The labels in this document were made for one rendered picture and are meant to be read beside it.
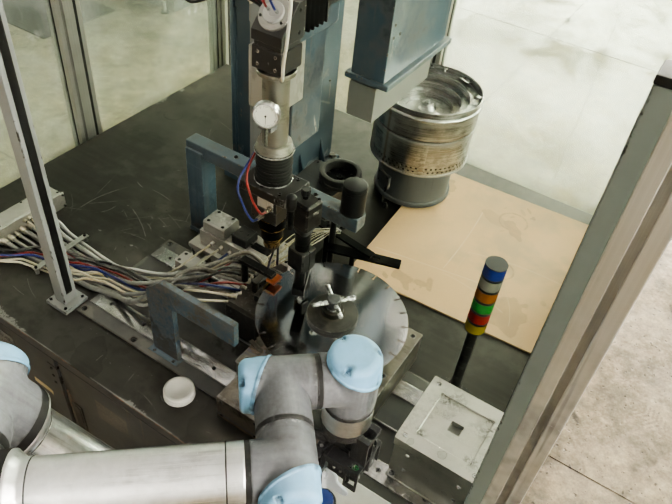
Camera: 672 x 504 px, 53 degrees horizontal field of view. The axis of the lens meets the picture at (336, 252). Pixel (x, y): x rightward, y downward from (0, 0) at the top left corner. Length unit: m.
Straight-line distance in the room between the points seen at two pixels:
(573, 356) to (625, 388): 2.09
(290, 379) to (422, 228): 1.19
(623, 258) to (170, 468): 0.53
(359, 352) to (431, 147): 1.09
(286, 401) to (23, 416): 0.33
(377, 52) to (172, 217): 0.84
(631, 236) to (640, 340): 2.42
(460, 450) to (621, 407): 1.48
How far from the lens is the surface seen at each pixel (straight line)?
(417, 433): 1.36
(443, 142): 1.91
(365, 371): 0.88
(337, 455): 1.05
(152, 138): 2.33
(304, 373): 0.89
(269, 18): 1.13
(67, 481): 0.84
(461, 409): 1.41
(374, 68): 1.46
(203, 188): 1.82
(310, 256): 1.33
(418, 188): 2.02
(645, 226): 0.64
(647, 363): 2.98
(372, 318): 1.45
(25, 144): 1.49
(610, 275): 0.67
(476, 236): 2.02
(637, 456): 2.67
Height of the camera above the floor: 2.02
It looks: 43 degrees down
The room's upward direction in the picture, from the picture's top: 7 degrees clockwise
